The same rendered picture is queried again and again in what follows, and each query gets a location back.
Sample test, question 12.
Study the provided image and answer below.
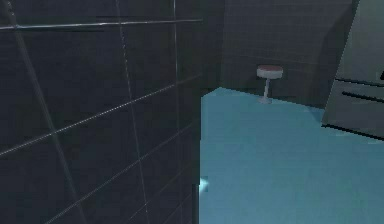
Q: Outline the grey fridge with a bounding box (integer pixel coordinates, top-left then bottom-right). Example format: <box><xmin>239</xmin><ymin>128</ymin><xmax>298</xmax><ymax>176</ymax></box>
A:
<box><xmin>320</xmin><ymin>0</ymin><xmax>384</xmax><ymax>141</ymax></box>

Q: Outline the white stool with red seat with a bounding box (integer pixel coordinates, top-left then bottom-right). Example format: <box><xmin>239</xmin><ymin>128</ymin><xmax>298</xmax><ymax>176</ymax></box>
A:
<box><xmin>256</xmin><ymin>64</ymin><xmax>285</xmax><ymax>105</ymax></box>

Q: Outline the dark grey cabinet unit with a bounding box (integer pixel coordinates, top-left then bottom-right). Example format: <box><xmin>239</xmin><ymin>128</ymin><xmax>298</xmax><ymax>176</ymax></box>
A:
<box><xmin>0</xmin><ymin>0</ymin><xmax>226</xmax><ymax>224</ymax></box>

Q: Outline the black fridge handle bar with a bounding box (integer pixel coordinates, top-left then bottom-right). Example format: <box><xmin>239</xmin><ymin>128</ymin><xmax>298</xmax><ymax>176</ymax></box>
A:
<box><xmin>334</xmin><ymin>78</ymin><xmax>384</xmax><ymax>89</ymax></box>
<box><xmin>341</xmin><ymin>91</ymin><xmax>384</xmax><ymax>104</ymax></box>

